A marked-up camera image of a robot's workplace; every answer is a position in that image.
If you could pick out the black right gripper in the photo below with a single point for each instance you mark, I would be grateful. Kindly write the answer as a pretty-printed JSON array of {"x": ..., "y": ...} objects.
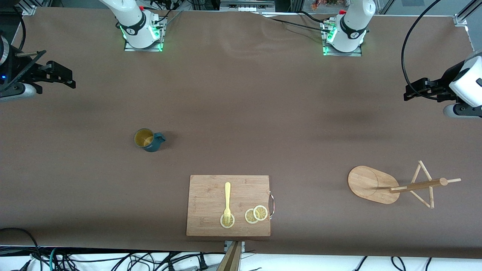
[{"x": 23, "y": 70}]

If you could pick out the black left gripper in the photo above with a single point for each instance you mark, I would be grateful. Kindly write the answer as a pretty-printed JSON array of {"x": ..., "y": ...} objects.
[{"x": 440, "y": 86}]

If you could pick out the dark teal ribbed mug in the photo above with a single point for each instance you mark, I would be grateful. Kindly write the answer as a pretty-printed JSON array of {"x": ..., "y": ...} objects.
[{"x": 148, "y": 140}]

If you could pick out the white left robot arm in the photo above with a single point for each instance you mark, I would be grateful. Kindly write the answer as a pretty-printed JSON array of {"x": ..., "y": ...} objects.
[{"x": 354, "y": 22}]

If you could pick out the wooden mug rack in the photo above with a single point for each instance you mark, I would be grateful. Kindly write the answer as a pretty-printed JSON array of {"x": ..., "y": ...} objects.
[{"x": 367, "y": 182}]

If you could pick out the grey power strip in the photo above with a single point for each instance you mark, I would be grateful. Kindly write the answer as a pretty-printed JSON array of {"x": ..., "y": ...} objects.
[{"x": 246, "y": 4}]

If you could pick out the wooden cutting board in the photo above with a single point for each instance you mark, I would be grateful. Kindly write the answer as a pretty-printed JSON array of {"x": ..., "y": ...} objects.
[{"x": 207, "y": 203}]

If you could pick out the yellow plastic fork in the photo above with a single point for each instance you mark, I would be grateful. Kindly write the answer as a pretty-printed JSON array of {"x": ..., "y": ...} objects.
[{"x": 227, "y": 195}]

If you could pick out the lemon slice under fork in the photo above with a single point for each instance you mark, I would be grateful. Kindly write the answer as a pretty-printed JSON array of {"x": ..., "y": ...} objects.
[{"x": 223, "y": 224}]

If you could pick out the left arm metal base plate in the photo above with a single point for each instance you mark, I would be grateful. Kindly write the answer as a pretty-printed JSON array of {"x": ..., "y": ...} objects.
[{"x": 357, "y": 52}]

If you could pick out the aluminium frame corner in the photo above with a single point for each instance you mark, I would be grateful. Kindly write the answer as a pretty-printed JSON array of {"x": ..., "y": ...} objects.
[
  {"x": 29, "y": 7},
  {"x": 465, "y": 15}
]

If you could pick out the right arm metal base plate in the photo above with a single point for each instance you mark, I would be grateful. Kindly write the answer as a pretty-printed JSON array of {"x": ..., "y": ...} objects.
[{"x": 160, "y": 41}]

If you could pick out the brown camera stand beam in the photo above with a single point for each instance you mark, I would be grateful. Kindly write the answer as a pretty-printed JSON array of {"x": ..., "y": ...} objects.
[{"x": 231, "y": 259}]

